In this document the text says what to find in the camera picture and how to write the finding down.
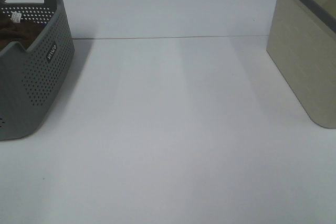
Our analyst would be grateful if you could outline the white care label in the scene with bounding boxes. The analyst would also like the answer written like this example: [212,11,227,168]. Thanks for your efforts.
[11,12,22,23]

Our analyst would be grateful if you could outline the beige storage bin grey rim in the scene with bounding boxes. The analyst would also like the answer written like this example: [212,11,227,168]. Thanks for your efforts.
[266,0,335,129]

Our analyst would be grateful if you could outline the grey perforated laundry basket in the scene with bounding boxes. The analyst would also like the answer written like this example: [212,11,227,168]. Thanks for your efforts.
[1,0,75,141]

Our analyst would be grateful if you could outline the brown towel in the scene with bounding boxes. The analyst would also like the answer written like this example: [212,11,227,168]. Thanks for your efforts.
[1,18,44,50]

